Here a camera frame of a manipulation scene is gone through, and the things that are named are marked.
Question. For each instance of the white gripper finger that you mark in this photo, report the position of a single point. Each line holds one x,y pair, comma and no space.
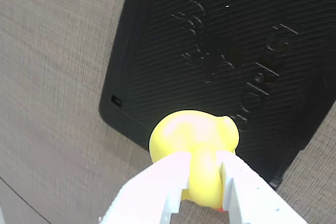
152,190
252,197

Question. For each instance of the yellow rubber duck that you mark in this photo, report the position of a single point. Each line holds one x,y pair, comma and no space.
194,140

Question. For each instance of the black ribbed plastic case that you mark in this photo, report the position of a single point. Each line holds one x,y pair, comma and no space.
223,51

